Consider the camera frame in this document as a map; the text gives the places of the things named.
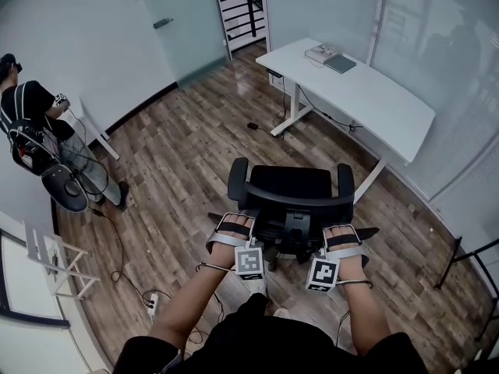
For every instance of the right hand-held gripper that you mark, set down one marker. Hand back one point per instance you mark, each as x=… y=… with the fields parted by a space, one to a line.
x=323 y=274

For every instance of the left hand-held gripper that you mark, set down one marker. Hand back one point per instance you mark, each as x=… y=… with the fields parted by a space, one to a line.
x=248 y=262

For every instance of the black office chair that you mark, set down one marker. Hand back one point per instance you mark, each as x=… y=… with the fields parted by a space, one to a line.
x=288 y=181

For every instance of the person's left forearm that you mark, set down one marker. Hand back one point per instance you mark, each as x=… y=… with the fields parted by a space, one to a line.
x=187 y=310

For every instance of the person's right forearm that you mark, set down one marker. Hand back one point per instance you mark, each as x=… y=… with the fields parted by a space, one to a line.
x=362 y=318

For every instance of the white desk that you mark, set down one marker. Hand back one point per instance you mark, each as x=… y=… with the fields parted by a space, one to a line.
x=362 y=99

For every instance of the desk control panel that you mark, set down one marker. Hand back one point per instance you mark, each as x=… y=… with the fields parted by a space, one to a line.
x=274 y=73

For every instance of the person's left hand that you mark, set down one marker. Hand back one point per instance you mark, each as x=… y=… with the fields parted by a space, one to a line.
x=224 y=255

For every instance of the person's right hand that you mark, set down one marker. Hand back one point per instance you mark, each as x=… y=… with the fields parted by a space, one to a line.
x=351 y=269

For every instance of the person's left white shoe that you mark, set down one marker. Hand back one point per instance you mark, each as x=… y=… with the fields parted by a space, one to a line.
x=259 y=286

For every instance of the person's white shoe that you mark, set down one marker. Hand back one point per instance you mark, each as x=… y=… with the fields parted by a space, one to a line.
x=281 y=312
x=259 y=286

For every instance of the person's right white shoe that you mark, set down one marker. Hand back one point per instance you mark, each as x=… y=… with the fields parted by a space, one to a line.
x=281 y=312

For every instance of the person's black clothing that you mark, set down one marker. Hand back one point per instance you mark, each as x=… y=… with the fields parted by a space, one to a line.
x=273 y=349

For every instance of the white power strip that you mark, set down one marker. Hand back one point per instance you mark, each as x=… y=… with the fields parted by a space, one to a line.
x=153 y=303

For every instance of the black power adapter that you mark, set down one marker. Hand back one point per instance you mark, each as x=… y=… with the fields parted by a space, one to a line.
x=252 y=125

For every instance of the black round pad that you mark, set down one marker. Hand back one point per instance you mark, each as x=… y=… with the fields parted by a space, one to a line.
x=66 y=189

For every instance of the grey-green notebook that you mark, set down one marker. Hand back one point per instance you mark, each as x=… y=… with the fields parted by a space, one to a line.
x=340 y=64

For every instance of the picture cover book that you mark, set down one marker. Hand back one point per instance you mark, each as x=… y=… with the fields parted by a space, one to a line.
x=319 y=51

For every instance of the black framed board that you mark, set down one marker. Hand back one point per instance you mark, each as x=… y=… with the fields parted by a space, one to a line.
x=23 y=283

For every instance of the black metal railing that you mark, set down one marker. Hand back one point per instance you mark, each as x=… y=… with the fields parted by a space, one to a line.
x=243 y=14

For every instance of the frosted glass door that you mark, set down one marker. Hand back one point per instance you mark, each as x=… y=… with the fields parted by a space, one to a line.
x=183 y=22

